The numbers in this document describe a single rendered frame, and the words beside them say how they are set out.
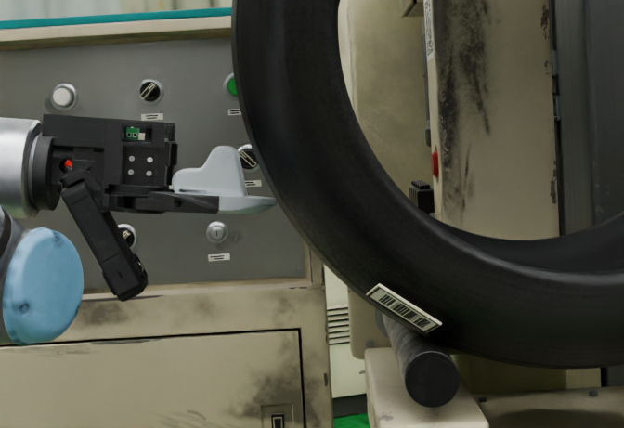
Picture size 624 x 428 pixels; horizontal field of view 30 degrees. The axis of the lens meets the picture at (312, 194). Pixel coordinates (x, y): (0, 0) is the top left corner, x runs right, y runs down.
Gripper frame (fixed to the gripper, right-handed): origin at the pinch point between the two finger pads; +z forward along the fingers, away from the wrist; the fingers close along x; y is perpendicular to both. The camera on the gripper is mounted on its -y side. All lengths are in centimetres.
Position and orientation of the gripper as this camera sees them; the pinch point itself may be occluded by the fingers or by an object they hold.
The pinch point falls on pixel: (261, 208)
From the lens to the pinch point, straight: 104.8
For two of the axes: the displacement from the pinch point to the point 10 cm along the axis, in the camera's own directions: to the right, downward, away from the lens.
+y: 0.7, -10.0, -0.5
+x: 0.1, -0.4, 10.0
